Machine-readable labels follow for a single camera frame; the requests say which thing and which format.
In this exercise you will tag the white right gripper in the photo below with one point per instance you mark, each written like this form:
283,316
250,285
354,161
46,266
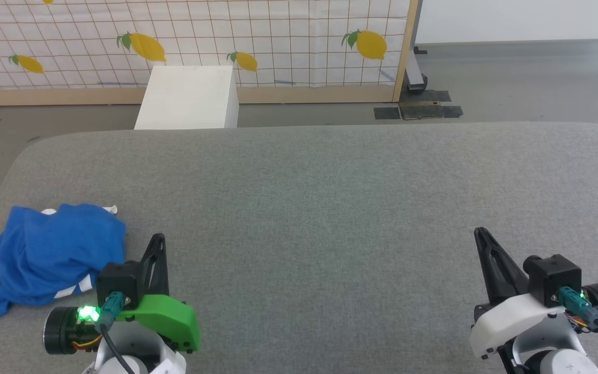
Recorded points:
512,322

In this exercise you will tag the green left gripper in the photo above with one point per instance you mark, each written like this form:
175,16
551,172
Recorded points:
169,317

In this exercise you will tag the blue garment white red trim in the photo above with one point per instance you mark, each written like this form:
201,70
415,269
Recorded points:
44,254

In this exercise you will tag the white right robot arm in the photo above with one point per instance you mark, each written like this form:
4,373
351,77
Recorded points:
553,361

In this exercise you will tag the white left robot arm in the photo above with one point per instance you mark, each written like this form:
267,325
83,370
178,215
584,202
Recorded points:
143,358

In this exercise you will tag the white box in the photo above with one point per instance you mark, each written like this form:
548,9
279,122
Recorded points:
190,98

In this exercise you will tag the brass floor plate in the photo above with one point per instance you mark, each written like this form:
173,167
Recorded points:
421,110

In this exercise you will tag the grey metal partition stand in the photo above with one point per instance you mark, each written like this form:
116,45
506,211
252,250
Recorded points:
416,78

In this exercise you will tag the lemon print grid cloth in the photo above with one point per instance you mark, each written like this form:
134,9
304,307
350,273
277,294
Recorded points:
70,31

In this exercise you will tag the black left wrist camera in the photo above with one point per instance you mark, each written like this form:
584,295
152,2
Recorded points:
120,280

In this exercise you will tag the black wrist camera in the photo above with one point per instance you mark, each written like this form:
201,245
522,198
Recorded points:
120,280
553,275

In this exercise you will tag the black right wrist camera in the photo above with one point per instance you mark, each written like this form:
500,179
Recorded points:
553,275

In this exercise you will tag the wooden partition frame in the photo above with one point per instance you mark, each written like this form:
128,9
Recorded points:
44,96

